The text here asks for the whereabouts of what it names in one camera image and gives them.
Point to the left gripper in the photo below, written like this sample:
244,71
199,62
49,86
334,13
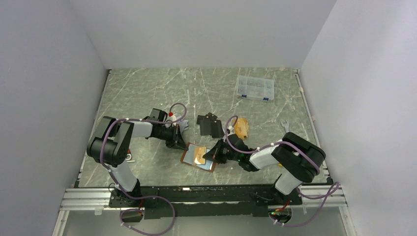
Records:
177,140

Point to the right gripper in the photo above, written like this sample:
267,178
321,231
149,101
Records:
215,153

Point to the brown leather card holder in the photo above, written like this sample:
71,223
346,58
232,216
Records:
187,158

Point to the single orange card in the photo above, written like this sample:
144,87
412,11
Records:
198,158

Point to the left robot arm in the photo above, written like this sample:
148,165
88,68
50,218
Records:
109,145

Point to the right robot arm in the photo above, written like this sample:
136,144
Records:
300,158

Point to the orange card stack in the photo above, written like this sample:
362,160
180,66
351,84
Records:
241,128

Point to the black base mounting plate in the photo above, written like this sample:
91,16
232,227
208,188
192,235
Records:
210,200

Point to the silver open-end spanner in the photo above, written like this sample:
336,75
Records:
286,125

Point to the clear plastic organizer box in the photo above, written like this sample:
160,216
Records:
253,88

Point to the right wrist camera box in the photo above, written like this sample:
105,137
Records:
230,130

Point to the red handled adjustable wrench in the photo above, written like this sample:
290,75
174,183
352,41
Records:
129,156

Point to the aluminium rail frame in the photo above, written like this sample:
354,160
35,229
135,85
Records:
97,201

